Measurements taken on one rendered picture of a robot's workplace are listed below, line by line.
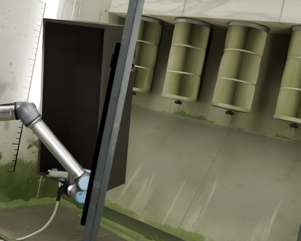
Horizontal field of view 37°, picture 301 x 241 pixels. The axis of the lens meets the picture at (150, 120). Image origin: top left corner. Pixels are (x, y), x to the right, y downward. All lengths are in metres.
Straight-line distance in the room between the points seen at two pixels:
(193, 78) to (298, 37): 1.01
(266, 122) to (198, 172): 0.74
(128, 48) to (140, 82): 2.43
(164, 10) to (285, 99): 1.41
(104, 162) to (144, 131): 2.53
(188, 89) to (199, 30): 0.53
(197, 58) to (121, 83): 2.16
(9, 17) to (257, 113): 2.24
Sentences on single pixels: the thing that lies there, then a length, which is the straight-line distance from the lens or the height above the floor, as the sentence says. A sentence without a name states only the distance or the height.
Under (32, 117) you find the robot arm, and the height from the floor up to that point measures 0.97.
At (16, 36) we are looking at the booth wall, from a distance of 3.94.
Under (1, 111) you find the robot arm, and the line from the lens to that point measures 2.90.
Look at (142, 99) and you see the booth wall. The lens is 4.70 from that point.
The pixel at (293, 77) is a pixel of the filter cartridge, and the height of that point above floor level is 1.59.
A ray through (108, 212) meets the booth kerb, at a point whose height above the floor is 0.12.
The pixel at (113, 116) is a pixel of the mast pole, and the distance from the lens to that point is 1.95.
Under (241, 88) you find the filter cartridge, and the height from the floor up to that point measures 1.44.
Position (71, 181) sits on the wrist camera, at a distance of 3.13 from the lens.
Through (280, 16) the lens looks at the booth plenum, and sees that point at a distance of 3.63.
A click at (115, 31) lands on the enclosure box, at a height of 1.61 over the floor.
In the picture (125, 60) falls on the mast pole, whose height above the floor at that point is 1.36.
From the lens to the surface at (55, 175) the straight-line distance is 3.22.
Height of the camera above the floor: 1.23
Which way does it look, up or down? 3 degrees down
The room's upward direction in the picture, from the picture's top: 11 degrees clockwise
